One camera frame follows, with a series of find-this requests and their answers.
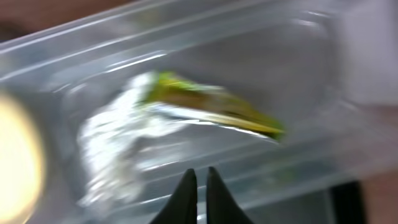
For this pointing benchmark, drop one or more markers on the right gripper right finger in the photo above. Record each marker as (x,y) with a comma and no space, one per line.
(221,208)

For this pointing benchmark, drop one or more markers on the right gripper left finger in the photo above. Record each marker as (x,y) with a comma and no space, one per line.
(181,207)

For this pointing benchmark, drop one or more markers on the white tissue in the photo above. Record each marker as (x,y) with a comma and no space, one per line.
(113,135)

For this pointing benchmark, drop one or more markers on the green snack wrapper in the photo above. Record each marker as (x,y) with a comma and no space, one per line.
(170,95)

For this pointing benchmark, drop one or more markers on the black waste tray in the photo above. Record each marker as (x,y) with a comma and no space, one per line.
(347,203)

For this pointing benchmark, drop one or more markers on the clear plastic container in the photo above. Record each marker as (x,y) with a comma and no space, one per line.
(327,70)

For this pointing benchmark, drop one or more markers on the yellow round plate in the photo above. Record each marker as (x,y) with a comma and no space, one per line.
(23,166)

